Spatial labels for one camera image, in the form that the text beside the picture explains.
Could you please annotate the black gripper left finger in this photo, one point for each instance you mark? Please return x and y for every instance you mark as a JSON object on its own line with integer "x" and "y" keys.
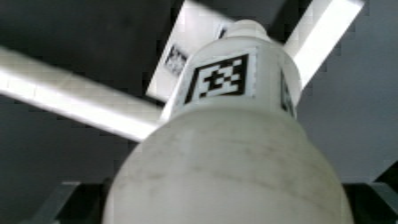
{"x": 75, "y": 204}

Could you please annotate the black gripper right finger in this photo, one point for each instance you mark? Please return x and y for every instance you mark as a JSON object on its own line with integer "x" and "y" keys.
{"x": 374, "y": 202}

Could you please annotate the white lamp base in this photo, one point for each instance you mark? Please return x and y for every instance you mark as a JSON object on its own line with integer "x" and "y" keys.
{"x": 200, "y": 28}

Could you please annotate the white fence frame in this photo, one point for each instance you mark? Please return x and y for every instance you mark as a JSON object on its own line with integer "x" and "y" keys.
{"x": 72, "y": 100}

